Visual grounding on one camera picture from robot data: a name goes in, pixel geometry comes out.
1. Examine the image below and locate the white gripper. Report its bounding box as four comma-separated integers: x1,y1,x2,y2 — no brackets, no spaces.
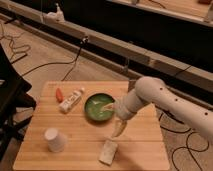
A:
102,89,150,138

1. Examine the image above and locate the white ceramic cup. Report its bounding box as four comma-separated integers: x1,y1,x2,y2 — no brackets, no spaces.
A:
44,128,67,153

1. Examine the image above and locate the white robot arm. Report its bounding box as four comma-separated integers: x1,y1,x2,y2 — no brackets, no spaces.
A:
101,76,213,144

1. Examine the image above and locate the green bowl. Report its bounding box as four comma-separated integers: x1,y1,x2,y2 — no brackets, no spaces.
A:
84,93,114,122

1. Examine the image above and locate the white sponge block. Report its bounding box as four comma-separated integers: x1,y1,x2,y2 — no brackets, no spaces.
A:
99,140,118,165

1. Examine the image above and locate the white tube bottle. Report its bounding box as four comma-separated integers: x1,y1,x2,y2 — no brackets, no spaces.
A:
59,88,85,113

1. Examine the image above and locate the wooden table board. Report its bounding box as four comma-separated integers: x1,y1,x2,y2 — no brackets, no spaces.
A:
13,81,170,171

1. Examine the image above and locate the orange carrot toy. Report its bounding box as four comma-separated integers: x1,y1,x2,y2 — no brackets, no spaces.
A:
56,88,64,103

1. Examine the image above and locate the black chair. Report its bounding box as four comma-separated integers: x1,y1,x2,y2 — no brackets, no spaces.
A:
0,44,36,161

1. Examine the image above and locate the black floor cable left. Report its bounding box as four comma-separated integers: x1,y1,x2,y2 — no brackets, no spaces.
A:
0,20,90,82

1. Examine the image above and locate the black floor cable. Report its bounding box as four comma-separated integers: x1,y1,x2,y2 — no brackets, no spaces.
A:
0,20,90,82
156,109,213,171

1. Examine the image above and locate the black floor cable right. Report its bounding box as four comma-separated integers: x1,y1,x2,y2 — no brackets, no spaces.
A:
156,109,213,171

